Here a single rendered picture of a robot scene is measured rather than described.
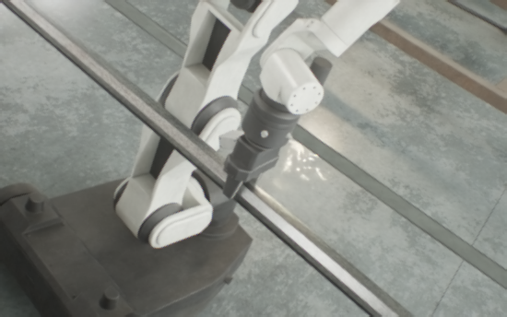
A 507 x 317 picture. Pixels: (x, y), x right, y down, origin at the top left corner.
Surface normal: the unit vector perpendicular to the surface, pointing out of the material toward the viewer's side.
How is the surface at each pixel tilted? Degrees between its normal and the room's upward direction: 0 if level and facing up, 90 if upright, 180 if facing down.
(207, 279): 0
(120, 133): 0
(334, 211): 0
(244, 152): 90
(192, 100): 78
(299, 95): 90
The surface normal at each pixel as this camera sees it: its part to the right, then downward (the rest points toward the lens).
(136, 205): -0.61, 0.05
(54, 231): 0.33, -0.74
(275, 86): -0.87, 0.00
